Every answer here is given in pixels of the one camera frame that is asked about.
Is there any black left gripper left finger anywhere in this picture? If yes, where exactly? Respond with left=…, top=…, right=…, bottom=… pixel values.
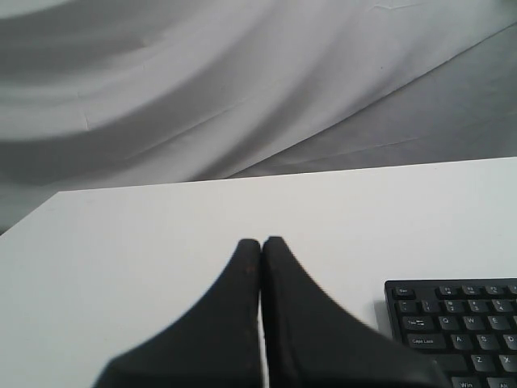
left=95, top=239, right=263, bottom=387

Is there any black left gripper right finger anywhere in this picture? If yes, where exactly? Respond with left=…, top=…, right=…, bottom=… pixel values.
left=261, top=237, right=449, bottom=387

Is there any black acer keyboard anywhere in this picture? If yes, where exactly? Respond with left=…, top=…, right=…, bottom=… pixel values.
left=385, top=278, right=516, bottom=387

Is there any grey backdrop cloth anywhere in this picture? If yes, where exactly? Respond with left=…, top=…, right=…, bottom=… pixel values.
left=1, top=1, right=516, bottom=230

